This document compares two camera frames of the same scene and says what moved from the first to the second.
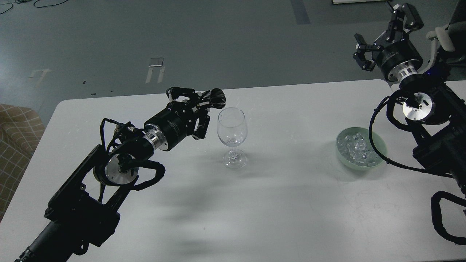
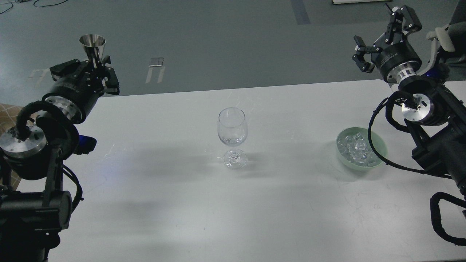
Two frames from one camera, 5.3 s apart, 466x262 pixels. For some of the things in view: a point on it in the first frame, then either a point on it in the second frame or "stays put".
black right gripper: x=398 y=59 stays put
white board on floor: x=340 y=2 stays put
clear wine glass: x=232 y=131 stays put
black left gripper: x=172 y=125 → x=74 y=94
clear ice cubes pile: x=356 y=148 stays put
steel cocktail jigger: x=217 y=98 → x=89 y=42
